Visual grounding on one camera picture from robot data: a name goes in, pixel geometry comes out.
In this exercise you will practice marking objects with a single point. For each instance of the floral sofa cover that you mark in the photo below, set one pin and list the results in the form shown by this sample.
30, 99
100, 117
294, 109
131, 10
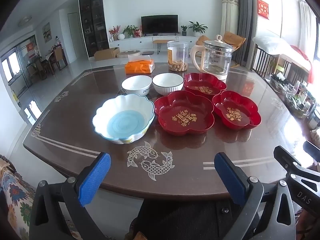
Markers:
16, 202

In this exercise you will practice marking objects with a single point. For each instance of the white ribbed bowl dark rim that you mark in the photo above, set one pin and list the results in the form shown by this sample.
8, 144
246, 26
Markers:
166, 83

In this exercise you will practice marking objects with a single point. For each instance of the red flower plate front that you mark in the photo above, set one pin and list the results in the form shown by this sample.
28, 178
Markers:
182, 112

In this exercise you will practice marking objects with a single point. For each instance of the blue white scalloped bowl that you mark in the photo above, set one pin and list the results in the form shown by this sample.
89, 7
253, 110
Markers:
124, 119

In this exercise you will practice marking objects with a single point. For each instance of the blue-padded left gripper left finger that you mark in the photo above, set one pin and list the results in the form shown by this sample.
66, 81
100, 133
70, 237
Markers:
47, 220

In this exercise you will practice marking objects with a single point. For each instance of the orange tissue pack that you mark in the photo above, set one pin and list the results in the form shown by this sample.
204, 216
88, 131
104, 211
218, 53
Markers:
141, 64

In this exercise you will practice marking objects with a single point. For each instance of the glass kettle cream handle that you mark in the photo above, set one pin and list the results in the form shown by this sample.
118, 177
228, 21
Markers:
213, 57

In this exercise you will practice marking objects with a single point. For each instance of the white bowl blue pattern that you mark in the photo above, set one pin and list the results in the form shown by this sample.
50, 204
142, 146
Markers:
138, 84

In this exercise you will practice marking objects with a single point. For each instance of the red flower vase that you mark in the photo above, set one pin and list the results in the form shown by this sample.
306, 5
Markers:
114, 31

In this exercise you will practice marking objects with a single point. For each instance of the dark glass display cabinet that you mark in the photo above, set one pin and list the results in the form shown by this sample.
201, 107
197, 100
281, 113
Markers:
93, 25

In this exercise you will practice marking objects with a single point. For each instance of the basket of toiletries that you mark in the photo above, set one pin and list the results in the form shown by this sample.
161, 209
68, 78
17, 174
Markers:
300, 102

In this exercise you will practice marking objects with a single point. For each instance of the white standing air conditioner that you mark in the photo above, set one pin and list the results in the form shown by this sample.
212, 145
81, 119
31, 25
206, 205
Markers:
230, 15

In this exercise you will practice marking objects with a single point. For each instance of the red flower plate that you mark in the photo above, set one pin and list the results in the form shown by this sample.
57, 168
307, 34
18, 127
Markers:
236, 111
203, 84
182, 112

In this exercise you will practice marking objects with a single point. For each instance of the green potted plant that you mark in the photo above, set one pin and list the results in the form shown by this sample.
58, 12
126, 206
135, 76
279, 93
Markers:
198, 29

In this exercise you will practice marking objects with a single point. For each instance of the wooden side bench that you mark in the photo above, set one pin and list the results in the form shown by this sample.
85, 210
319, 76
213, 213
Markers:
292, 65

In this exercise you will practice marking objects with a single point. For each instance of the clear jar with peanuts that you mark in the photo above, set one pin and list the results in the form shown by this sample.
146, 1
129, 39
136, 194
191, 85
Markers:
178, 54

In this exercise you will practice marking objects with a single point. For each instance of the white pillow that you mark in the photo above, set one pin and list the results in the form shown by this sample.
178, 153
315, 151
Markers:
272, 45

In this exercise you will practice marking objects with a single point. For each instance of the red wall decoration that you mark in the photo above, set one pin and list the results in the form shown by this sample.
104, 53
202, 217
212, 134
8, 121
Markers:
263, 9

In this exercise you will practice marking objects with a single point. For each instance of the cardboard box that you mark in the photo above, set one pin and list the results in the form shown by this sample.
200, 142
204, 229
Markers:
106, 54

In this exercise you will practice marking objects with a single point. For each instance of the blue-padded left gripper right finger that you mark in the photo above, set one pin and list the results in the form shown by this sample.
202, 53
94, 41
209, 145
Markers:
266, 210

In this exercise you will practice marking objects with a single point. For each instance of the white tv cabinet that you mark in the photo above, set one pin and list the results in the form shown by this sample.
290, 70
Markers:
149, 43

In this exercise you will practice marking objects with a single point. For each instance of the red flower plate back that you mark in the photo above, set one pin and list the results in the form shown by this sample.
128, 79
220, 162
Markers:
203, 84

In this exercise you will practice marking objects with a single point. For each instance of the black television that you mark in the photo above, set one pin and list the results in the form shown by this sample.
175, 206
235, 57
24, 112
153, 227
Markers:
159, 24

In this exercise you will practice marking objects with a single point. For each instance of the small wooden stool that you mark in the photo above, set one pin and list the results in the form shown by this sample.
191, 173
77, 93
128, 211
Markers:
159, 44

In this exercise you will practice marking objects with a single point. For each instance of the orange lounge chair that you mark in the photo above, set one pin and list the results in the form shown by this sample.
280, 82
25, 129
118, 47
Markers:
234, 40

